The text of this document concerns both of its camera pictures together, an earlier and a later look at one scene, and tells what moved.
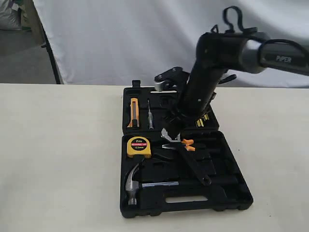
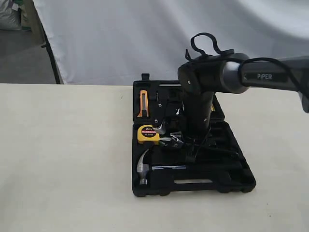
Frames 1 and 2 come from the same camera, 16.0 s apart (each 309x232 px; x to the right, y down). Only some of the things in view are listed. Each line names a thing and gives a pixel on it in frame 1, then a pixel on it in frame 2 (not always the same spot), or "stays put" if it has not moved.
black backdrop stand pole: [48, 46] stays put
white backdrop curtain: [115, 42] stays put
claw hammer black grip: [196, 184] → [225, 169]
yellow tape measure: [138, 145] → [146, 134]
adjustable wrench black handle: [196, 166] → [218, 151]
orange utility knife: [134, 119] → [144, 111]
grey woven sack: [10, 19] stays put
